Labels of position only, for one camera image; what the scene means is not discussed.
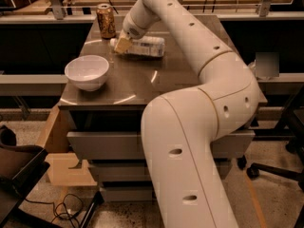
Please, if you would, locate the middle grey drawer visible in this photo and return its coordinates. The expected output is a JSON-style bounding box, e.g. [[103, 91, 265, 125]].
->
[[87, 161, 233, 182]]

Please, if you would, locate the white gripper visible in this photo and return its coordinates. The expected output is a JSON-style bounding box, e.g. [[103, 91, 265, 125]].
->
[[114, 0, 159, 53]]

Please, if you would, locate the gold soda can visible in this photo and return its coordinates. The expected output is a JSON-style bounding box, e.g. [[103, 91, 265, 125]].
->
[[96, 4, 116, 39]]

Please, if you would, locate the white bowl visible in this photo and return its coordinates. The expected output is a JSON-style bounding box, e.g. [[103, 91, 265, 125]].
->
[[65, 55, 109, 91]]

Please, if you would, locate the clear plastic water bottle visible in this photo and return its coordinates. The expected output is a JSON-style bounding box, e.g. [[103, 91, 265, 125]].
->
[[125, 36, 165, 58]]

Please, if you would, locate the top grey drawer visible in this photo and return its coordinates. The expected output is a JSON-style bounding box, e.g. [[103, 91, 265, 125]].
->
[[66, 130, 255, 160]]

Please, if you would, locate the bottom grey drawer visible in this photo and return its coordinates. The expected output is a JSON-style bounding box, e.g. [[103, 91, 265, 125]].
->
[[100, 186, 153, 202]]

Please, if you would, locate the grey drawer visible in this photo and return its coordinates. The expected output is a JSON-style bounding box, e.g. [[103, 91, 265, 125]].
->
[[87, 161, 233, 182], [66, 130, 255, 160], [100, 186, 153, 202]]

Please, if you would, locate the grey drawer cabinet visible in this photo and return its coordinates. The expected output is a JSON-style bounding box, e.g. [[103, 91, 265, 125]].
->
[[58, 14, 268, 203]]

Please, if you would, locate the black cable on floor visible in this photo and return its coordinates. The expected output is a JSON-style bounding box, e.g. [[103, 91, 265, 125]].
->
[[24, 193, 86, 228]]

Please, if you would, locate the black chair base right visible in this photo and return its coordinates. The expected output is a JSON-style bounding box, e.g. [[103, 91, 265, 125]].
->
[[237, 85, 304, 192]]

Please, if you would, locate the black office chair left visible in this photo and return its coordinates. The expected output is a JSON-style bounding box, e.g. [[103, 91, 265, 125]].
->
[[0, 125, 56, 228]]

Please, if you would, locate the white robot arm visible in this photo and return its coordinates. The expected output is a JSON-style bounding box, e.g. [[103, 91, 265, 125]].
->
[[116, 0, 259, 228]]

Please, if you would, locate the cardboard box on floor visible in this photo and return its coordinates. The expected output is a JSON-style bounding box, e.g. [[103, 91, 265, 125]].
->
[[36, 105, 97, 186]]

